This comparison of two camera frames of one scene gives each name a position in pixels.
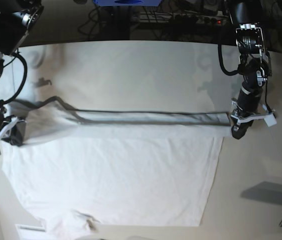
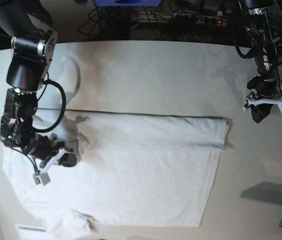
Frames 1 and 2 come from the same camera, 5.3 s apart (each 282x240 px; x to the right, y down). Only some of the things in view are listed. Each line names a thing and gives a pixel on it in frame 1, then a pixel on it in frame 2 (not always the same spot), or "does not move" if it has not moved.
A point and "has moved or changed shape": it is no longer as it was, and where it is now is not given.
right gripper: (248, 98) -> (269, 87)
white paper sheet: (31, 232) does not move
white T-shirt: (132, 168) has moved or changed shape
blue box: (111, 3) does not move
